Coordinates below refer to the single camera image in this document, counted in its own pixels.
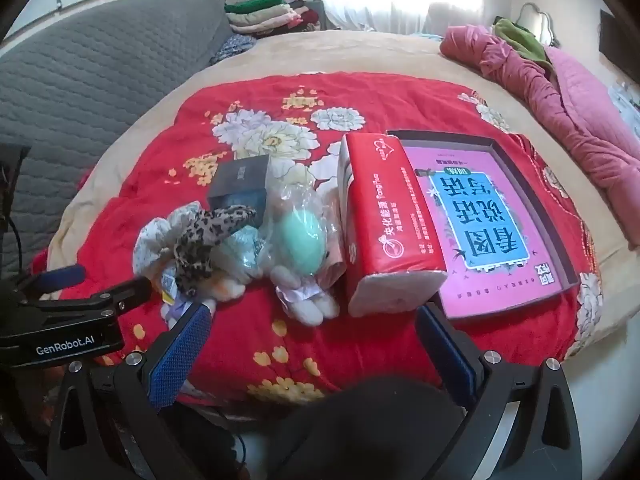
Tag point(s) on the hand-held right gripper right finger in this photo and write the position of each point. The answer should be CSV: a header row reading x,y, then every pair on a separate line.
x,y
450,350

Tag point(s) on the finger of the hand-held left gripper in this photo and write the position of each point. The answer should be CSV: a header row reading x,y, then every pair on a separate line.
x,y
65,276
125,292

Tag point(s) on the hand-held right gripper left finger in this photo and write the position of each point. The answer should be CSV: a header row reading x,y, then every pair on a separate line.
x,y
180,355

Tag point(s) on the white floral scrunchie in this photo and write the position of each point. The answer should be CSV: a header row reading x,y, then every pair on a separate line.
x,y
155,245

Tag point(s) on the leopard print scrunchie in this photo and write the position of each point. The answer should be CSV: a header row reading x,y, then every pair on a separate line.
x,y
200,245

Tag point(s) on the white plush toy purple bow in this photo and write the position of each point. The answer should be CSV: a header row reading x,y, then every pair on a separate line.
x,y
300,295

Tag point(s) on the green egg sponge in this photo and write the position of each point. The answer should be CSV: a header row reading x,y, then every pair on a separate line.
x,y
295,242

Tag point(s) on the dark grey tray box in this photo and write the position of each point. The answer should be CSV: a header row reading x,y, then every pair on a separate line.
x,y
530,205

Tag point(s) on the pink book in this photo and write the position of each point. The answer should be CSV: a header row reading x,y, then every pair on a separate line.
x,y
475,240

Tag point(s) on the red tissue pack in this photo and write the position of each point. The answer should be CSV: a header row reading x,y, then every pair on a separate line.
x,y
385,225

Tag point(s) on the small dark box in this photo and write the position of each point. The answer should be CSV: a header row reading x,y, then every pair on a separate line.
x,y
240,180

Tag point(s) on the grey quilted headboard cover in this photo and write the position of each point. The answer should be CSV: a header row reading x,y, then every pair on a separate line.
x,y
90,75

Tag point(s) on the red floral blanket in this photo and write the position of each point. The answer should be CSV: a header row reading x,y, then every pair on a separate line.
x,y
400,105

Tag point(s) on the blue patterned cloth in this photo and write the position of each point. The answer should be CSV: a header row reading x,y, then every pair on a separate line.
x,y
230,47

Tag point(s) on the pink quilt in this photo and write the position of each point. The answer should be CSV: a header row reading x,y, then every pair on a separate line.
x,y
565,105

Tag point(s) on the stack of folded clothes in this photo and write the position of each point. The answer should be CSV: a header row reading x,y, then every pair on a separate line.
x,y
270,12

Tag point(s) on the beige bed sheet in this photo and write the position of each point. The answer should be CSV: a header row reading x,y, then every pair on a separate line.
x,y
350,50

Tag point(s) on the green cloth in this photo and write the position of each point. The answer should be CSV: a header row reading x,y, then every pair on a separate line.
x,y
520,40

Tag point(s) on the white covered chair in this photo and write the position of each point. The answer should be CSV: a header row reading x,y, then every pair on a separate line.
x,y
450,17

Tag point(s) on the silver framed mirror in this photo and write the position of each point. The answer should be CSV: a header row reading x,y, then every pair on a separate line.
x,y
535,20

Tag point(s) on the black wall television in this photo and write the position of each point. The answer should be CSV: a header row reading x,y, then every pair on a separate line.
x,y
612,35

